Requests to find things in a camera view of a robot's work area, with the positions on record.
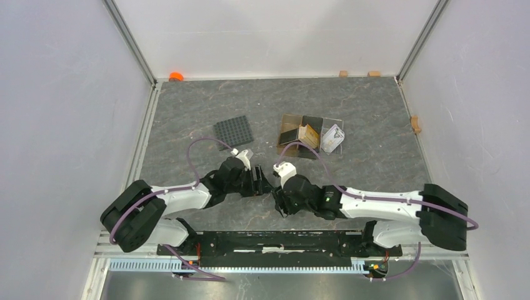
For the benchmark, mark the black credit card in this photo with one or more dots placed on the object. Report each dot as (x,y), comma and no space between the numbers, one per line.
(288,136)

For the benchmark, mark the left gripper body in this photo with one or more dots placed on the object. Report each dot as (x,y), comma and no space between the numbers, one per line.
(244,185)

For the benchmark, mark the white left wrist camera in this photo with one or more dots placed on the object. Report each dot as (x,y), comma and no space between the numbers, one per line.
(244,156)

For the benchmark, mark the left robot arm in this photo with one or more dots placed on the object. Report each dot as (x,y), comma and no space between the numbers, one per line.
(140,214)

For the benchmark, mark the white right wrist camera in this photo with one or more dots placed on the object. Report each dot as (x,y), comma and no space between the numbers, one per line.
(284,171)

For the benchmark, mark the black card holder wallet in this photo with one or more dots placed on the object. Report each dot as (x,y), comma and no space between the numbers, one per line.
(279,200)

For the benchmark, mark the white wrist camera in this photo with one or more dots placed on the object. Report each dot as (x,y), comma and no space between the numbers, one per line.
(284,171)
(244,156)

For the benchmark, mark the dark grey stud baseplate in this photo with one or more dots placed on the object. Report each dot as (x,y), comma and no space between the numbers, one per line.
(234,132)

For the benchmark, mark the orange round cap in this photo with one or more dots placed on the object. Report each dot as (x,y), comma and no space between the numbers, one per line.
(175,76)

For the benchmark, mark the curved wooden piece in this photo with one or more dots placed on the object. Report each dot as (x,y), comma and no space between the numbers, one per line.
(414,121)

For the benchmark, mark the amber and black organizer box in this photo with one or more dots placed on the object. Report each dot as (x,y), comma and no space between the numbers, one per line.
(293,121)

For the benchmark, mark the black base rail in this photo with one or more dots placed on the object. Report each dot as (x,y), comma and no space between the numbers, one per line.
(334,248)

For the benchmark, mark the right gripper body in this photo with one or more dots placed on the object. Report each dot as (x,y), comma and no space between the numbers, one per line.
(296,207)

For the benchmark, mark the orange card stack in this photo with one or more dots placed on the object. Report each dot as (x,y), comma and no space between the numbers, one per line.
(308,136)

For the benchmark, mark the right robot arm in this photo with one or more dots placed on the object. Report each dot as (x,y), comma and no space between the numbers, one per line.
(432,215)

